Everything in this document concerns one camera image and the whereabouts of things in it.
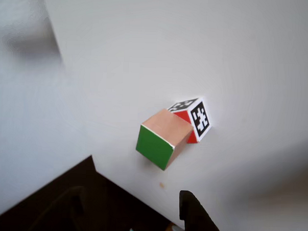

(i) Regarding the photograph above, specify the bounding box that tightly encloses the wooden cube with green face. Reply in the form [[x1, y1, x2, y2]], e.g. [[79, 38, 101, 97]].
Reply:
[[134, 107, 195, 172]]

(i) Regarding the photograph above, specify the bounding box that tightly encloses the red blue cube with markers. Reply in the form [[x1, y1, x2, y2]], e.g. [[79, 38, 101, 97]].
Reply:
[[165, 95, 214, 145]]

